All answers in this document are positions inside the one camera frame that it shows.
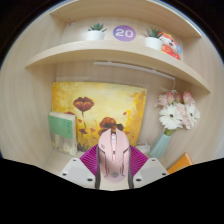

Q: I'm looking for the pale teal faceted vase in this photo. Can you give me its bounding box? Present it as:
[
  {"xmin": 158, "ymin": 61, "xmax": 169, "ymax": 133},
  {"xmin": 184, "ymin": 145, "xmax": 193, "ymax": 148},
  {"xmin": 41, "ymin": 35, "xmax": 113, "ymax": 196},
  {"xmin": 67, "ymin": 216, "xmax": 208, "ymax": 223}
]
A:
[{"xmin": 148, "ymin": 132, "xmax": 172, "ymax": 160}]

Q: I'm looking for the orange book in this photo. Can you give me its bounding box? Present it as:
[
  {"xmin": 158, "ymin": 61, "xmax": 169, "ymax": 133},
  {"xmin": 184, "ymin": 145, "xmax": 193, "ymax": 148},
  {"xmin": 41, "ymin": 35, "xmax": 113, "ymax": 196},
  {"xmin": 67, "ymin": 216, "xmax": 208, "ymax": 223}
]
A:
[{"xmin": 166, "ymin": 152, "xmax": 195, "ymax": 175}]

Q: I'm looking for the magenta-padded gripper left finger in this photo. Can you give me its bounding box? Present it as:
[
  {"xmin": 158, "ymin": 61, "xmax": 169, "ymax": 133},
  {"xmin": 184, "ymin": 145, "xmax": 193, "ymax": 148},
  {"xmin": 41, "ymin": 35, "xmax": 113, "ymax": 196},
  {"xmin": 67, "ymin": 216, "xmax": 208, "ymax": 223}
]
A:
[{"xmin": 59, "ymin": 145, "xmax": 101, "ymax": 191}]

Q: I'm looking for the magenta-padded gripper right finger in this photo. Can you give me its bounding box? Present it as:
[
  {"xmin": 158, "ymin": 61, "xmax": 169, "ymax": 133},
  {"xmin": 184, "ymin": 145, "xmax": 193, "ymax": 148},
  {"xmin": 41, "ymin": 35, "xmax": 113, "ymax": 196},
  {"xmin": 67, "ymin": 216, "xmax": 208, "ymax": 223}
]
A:
[{"xmin": 126, "ymin": 145, "xmax": 170, "ymax": 190}]

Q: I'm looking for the yellow poppy flower painting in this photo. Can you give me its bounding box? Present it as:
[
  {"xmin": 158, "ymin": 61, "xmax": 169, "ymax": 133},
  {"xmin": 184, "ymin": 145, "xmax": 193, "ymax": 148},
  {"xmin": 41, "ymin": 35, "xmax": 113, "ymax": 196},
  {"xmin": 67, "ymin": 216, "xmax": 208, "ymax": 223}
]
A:
[{"xmin": 51, "ymin": 81, "xmax": 148, "ymax": 153}]

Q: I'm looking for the white light bar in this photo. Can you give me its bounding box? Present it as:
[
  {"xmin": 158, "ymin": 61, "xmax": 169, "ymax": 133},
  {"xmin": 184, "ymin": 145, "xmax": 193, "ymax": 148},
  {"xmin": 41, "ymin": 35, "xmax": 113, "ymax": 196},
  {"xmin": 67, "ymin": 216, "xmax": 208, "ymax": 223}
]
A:
[{"xmin": 93, "ymin": 60, "xmax": 176, "ymax": 81}]

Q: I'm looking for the round purple sign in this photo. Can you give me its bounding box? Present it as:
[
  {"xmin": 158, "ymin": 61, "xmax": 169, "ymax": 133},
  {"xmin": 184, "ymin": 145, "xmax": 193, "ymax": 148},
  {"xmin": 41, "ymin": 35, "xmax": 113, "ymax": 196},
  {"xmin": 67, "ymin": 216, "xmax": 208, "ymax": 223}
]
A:
[{"xmin": 112, "ymin": 24, "xmax": 137, "ymax": 42}]

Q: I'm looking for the white power strip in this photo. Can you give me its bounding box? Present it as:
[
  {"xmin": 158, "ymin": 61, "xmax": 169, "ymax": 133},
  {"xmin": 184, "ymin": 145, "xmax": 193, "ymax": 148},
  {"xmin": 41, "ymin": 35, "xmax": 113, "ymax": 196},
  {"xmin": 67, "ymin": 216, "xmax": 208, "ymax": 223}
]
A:
[{"xmin": 135, "ymin": 141, "xmax": 152, "ymax": 155}]

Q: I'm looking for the pink computer mouse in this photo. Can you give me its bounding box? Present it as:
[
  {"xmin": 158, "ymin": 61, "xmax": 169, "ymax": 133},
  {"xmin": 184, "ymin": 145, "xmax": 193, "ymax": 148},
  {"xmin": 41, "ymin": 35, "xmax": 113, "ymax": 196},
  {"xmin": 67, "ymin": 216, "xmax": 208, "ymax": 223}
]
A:
[{"xmin": 96, "ymin": 128, "xmax": 131, "ymax": 184}]

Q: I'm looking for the pink and white flower bouquet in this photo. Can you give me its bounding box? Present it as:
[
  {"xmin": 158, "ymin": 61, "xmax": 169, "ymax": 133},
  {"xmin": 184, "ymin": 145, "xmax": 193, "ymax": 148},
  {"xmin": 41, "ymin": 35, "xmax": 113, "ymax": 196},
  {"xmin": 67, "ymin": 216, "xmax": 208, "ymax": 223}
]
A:
[{"xmin": 154, "ymin": 91, "xmax": 202, "ymax": 136}]

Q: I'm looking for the green and beige book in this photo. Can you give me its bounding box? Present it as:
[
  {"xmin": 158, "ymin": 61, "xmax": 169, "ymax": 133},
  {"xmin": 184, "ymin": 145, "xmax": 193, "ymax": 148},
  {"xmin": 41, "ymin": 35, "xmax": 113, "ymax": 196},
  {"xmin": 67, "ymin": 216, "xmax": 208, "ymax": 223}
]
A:
[{"xmin": 48, "ymin": 111, "xmax": 79, "ymax": 157}]

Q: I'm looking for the small succulent in white pot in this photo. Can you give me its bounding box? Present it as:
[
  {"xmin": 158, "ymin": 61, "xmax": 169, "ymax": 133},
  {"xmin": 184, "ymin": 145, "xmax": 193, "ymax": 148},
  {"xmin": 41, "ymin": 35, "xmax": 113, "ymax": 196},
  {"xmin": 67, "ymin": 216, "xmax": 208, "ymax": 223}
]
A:
[
  {"xmin": 142, "ymin": 26, "xmax": 164, "ymax": 51},
  {"xmin": 85, "ymin": 22, "xmax": 109, "ymax": 42}
]

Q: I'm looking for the light wooden shelf board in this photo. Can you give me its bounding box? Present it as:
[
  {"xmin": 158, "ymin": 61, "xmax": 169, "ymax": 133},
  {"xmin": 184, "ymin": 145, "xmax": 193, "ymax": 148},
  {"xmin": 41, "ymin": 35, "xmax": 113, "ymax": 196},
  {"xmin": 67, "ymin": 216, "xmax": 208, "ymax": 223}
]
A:
[{"xmin": 24, "ymin": 40, "xmax": 212, "ymax": 93}]

